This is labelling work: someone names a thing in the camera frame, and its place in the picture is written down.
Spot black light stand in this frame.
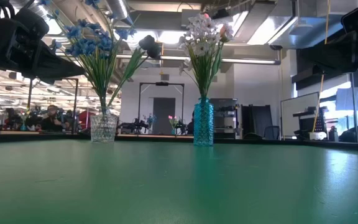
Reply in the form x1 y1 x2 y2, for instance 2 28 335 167
348 73 358 144

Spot grey door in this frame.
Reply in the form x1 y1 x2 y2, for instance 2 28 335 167
152 97 177 135

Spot green table mat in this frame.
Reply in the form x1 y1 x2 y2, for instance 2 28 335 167
0 139 358 224

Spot blue office chair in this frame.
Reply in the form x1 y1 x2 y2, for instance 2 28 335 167
263 125 281 140

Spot blue flower bunch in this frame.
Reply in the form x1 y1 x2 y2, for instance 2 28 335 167
84 0 138 108
40 0 105 108

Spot black equipment cart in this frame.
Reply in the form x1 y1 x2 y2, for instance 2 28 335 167
292 107 328 141

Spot yellow hanging cord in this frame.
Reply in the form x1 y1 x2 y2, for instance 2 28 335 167
311 0 331 134

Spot teal blue glass vase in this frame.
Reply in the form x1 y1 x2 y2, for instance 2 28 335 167
193 96 214 147

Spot black upright panel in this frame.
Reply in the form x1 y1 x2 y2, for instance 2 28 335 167
241 105 273 139

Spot grey cabinet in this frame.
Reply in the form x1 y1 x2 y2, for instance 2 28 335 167
213 98 241 139

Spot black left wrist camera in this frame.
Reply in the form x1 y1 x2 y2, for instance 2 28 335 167
12 8 50 41

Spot black bag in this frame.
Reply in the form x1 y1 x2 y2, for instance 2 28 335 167
339 126 358 144

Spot clear textured glass vase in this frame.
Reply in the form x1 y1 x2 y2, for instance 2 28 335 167
89 106 119 144

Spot person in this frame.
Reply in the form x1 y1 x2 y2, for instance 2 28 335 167
40 105 70 131

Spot background blue flowers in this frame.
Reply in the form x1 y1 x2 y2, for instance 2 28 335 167
144 113 157 134

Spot background pink flowers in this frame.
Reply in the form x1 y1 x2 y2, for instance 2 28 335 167
168 114 180 135

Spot white whiteboard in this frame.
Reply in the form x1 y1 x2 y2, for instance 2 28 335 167
280 91 320 138

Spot small white box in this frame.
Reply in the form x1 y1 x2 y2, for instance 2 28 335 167
308 131 328 141

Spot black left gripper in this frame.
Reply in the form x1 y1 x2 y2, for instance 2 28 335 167
0 18 85 85

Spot dark purple tulip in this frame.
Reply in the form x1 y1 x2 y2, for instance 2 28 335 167
106 34 161 108

